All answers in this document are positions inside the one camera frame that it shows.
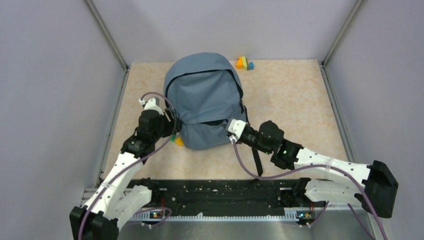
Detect blue student backpack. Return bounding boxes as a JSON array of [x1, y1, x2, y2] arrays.
[[163, 51, 264, 177]]

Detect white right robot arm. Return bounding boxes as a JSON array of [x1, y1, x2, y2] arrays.
[[226, 119, 399, 219]]

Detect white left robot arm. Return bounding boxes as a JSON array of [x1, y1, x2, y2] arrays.
[[69, 107, 180, 240]]

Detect orange yellow eraser block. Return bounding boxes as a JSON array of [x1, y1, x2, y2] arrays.
[[174, 136, 184, 147]]

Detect colourful sticky note stack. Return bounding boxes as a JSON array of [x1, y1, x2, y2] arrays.
[[235, 56, 255, 71]]

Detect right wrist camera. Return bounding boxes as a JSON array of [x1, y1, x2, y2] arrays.
[[225, 118, 247, 142]]

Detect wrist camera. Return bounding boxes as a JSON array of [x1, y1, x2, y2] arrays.
[[138, 97, 164, 115], [225, 118, 247, 142]]

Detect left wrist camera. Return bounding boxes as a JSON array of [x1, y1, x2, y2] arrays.
[[138, 97, 164, 115]]

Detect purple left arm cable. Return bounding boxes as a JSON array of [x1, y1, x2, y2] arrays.
[[76, 91, 178, 240]]

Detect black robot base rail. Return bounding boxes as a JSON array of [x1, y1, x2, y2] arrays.
[[125, 178, 335, 220]]

